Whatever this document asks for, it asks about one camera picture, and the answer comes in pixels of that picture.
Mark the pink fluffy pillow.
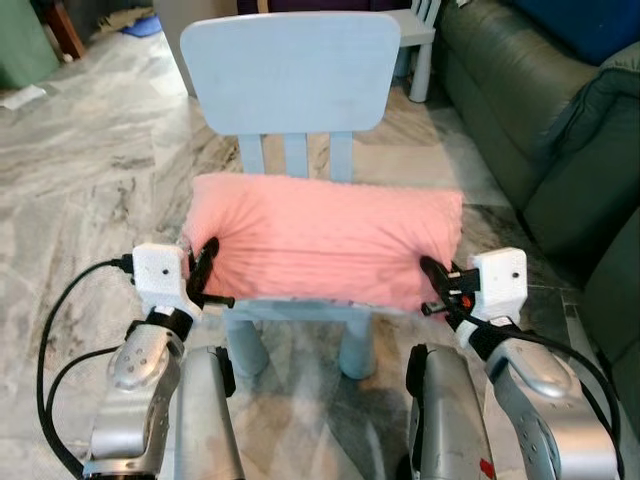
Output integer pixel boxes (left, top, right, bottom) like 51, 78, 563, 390
183, 172, 464, 313

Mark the green leather sofa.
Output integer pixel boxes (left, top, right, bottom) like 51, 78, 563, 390
437, 0, 640, 431

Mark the silver right robot leg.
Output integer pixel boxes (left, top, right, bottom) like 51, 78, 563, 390
405, 343, 497, 480

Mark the silver robot leg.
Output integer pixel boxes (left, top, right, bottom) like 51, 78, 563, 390
405, 343, 497, 480
170, 345, 247, 480

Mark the silver left robot leg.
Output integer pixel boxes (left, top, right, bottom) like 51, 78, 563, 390
170, 345, 247, 480

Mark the light blue child chair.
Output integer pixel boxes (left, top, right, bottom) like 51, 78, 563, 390
180, 12, 403, 381

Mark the small blue floor item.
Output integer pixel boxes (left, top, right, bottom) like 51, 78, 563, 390
120, 14, 162, 39

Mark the brown wooden furniture leg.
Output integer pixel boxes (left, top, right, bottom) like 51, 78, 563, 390
40, 0, 87, 59

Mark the green fabric object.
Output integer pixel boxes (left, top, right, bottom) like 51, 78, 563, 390
0, 0, 59, 89

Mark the dark blue cushion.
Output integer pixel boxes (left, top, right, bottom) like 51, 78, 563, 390
515, 0, 640, 67

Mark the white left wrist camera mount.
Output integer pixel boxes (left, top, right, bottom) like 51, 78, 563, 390
132, 243, 201, 321

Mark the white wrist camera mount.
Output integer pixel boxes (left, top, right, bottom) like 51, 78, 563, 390
455, 248, 528, 327
132, 243, 201, 321

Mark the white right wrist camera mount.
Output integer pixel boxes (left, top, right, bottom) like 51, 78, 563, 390
455, 248, 528, 327

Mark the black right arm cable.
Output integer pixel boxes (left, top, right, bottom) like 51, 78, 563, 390
446, 290, 627, 480

